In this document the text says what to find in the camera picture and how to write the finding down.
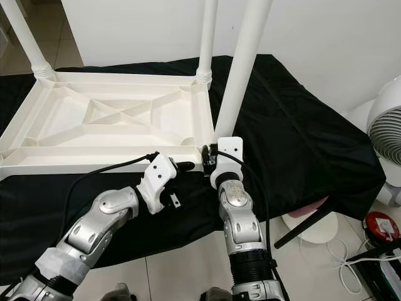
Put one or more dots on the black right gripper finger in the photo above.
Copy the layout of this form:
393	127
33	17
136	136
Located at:
206	160

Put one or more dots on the black cloth table cover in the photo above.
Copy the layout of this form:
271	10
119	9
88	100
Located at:
319	138

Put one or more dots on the white round floor base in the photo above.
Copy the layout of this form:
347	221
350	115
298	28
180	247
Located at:
319	232

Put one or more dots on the grey robot leg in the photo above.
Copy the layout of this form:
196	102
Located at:
218	295
122	293

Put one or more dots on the grey robot right leg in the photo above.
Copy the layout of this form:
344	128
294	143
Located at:
218	295

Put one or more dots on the white round floor fan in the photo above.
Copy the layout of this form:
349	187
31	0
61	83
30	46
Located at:
385	119

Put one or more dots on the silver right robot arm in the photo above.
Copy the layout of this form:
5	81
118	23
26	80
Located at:
238	213

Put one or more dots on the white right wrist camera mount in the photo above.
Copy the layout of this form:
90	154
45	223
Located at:
227	153

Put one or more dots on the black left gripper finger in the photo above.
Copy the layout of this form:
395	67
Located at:
185	166

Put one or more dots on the grey robot left leg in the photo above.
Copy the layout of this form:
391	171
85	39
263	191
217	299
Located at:
122	293

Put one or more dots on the white plastic children table top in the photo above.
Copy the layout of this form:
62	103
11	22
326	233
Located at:
100	125

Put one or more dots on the grey metal pole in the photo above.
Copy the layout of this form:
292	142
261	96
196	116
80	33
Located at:
304	227

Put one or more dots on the black equipment case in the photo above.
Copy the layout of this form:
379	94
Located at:
382	279

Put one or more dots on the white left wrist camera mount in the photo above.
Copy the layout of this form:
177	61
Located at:
156	179

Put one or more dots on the pink plastic piece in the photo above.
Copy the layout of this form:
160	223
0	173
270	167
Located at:
313	207

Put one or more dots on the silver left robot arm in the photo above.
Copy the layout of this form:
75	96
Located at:
100	219

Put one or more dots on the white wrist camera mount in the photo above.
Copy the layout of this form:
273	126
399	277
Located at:
156	179
227	153

